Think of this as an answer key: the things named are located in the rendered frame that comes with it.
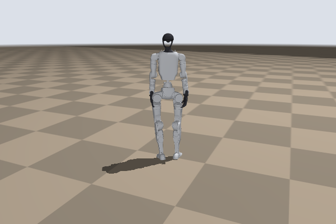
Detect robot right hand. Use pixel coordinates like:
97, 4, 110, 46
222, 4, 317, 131
181, 90, 188, 108

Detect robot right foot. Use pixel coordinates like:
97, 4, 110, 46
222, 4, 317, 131
173, 152, 182, 159

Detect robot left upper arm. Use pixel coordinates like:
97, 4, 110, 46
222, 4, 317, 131
150, 53, 159, 78

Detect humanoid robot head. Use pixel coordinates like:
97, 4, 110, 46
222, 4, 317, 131
162, 34, 174, 52

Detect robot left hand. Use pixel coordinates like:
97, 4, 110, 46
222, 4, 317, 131
149, 91, 154, 107

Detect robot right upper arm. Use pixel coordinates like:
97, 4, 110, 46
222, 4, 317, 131
178, 53, 186, 78

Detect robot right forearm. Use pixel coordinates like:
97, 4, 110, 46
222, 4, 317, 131
182, 73, 189, 94

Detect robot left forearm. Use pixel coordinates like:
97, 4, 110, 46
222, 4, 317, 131
149, 72, 156, 94

